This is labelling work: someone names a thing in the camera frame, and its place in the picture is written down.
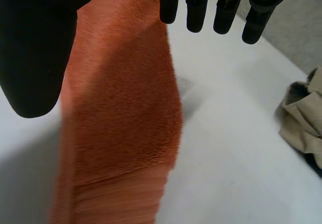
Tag coral towel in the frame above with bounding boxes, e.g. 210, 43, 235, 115
47, 0, 184, 224

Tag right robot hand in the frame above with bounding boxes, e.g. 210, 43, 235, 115
0, 0, 295, 119

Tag beige shorts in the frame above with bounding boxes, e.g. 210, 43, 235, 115
275, 66, 322, 157

